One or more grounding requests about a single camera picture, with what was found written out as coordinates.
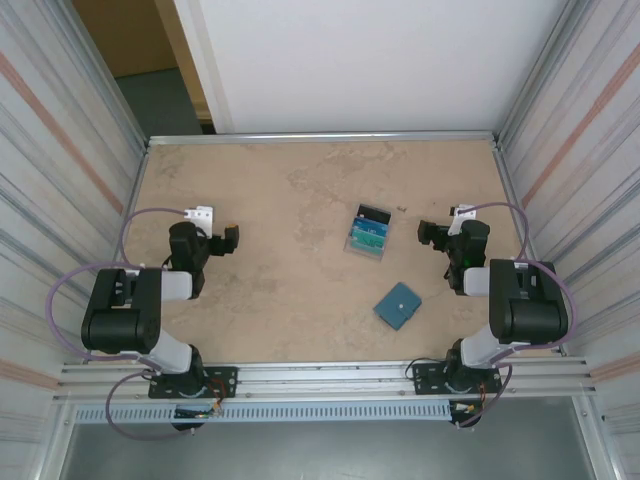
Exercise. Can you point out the black credit card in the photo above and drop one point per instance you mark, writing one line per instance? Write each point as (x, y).
(375, 214)

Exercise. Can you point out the wooden door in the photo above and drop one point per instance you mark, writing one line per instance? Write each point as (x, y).
(130, 35)

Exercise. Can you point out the teal snap card holder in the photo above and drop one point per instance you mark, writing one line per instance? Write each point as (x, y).
(397, 306)

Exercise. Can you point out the right black-white robot arm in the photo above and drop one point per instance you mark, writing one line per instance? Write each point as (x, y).
(530, 315)

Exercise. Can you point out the aluminium side table rail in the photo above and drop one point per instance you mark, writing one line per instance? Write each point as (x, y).
(131, 210)
(515, 210)

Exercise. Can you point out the thin aluminium table rail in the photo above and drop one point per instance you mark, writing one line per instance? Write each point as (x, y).
(325, 137)

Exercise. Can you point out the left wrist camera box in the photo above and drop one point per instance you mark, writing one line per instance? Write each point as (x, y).
(201, 216)

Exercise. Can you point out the clear acrylic card box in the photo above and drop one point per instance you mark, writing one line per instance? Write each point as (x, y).
(367, 250)

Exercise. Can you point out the teal green credit card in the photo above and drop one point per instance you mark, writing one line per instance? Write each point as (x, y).
(365, 241)

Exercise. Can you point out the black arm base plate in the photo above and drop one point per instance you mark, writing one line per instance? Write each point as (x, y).
(425, 377)
(225, 381)

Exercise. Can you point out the wide aluminium mounting rail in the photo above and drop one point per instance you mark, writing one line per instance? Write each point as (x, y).
(325, 380)

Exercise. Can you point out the blue VIP credit card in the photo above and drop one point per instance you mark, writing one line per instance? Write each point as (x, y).
(367, 226)

